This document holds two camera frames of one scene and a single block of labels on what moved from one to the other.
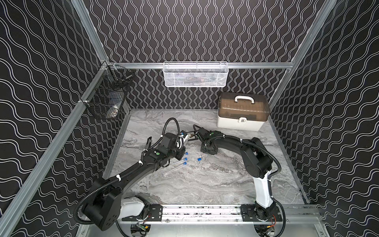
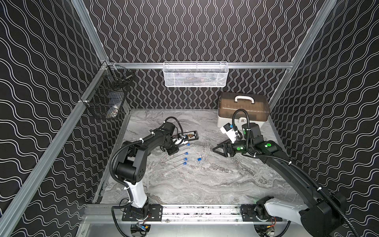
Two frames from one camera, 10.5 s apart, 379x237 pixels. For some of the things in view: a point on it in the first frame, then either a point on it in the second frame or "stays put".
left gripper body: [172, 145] -> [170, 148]
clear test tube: [172, 170] stays put
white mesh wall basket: [195, 74] stays put
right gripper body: [204, 150] -> [241, 146]
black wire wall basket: [104, 97] stays put
